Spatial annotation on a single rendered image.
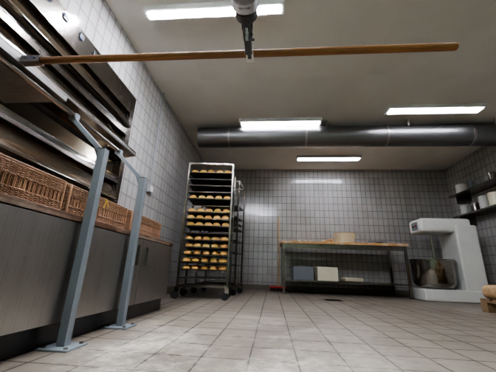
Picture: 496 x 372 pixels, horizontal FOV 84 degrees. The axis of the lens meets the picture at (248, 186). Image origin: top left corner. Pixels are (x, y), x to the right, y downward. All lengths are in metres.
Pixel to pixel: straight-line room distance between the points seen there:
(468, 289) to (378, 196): 2.23
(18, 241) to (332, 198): 5.61
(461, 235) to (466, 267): 0.51
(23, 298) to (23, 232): 0.26
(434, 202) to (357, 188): 1.57
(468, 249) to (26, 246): 5.58
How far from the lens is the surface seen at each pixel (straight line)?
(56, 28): 2.54
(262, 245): 5.91
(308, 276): 5.22
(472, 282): 5.71
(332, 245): 5.21
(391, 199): 6.59
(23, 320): 1.45
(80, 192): 1.67
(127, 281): 1.96
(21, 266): 1.38
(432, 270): 5.39
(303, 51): 1.23
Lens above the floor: 0.35
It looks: 17 degrees up
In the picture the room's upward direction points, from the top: 2 degrees clockwise
